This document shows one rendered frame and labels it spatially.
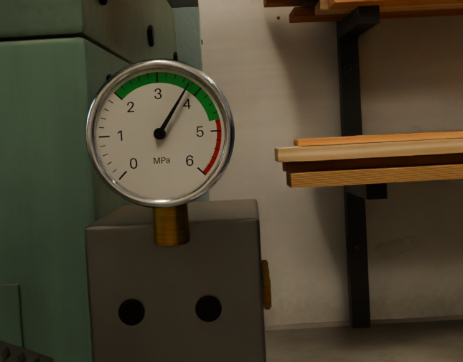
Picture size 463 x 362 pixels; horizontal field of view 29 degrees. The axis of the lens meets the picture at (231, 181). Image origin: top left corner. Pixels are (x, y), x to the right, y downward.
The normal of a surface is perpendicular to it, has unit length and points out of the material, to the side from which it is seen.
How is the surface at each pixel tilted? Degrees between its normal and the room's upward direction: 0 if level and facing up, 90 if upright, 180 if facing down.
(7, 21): 90
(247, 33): 90
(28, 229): 90
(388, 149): 89
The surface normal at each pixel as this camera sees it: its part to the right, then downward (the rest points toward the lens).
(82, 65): 0.37, 0.03
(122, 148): -0.02, 0.05
